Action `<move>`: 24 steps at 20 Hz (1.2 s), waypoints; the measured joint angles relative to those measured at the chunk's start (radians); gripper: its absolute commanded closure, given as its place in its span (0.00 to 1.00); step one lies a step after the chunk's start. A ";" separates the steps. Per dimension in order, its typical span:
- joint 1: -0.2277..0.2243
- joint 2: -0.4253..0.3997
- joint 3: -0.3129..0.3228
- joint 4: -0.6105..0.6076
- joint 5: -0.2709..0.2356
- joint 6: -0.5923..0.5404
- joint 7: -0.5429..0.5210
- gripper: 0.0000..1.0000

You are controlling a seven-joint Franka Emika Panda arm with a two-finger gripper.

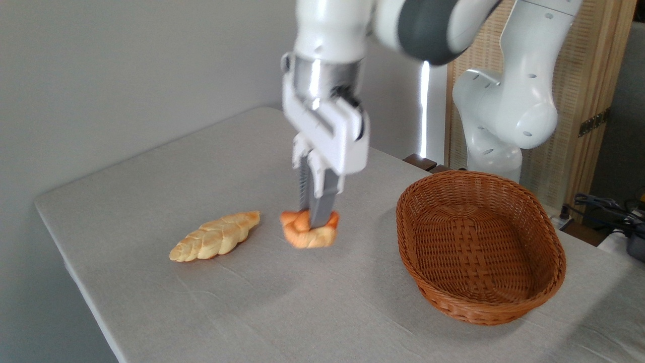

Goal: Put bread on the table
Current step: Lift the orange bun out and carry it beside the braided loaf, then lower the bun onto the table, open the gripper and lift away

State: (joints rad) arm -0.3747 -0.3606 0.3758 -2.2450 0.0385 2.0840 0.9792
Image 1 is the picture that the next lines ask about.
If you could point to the brown oval wicker basket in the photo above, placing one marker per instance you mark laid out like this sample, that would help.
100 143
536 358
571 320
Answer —
524 242

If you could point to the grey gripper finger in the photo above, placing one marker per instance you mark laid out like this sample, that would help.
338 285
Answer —
303 181
325 196

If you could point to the grey tablecloth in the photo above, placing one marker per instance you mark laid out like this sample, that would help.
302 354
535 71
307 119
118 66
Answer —
302 302

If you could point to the dark metal screen hinge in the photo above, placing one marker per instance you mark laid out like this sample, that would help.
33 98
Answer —
594 122

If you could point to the long braided bread loaf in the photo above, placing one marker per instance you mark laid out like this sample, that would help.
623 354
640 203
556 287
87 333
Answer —
216 237

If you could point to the round orange bread roll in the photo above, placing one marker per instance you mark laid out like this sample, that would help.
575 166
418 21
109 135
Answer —
302 234

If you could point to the dark wooden furniture edge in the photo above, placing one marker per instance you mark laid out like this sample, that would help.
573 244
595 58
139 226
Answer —
421 162

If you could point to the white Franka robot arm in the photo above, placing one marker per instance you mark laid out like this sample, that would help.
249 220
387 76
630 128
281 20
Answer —
509 101

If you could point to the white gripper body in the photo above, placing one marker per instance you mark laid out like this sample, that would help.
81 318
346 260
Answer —
337 136

